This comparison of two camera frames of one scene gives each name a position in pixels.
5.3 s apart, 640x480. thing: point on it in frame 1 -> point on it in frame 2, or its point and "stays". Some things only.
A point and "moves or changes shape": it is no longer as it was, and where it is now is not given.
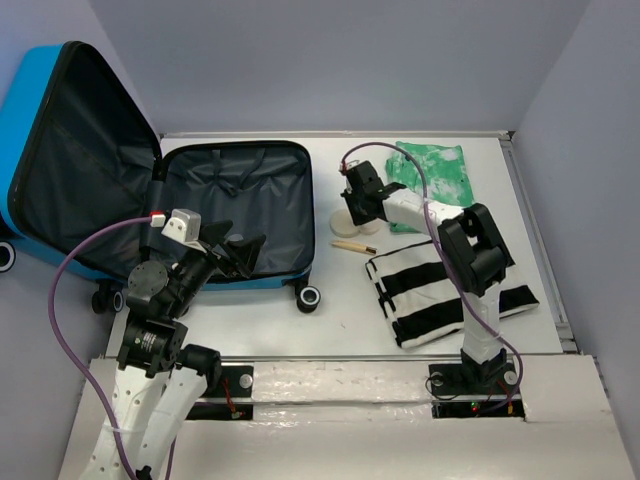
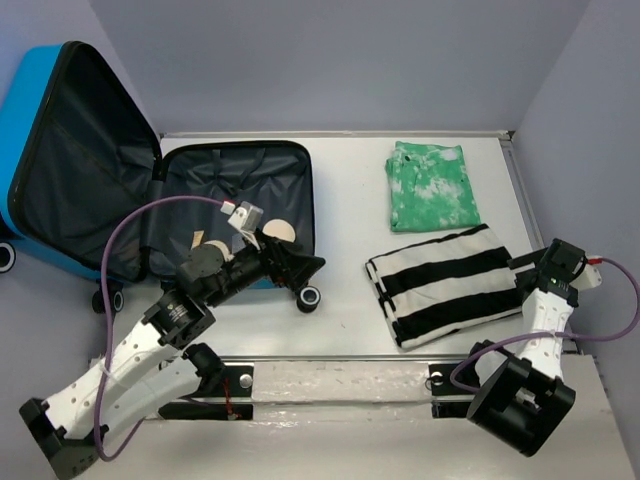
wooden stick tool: x=356 y=247 moves or changes shape
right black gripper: x=358 y=218 -> x=526 y=260
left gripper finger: x=246 y=252 -> x=300 y=268
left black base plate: x=235 y=381 stays
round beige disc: x=341 y=224 -> x=279 y=228
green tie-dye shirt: x=447 y=178 stays
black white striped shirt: x=420 y=298 stays
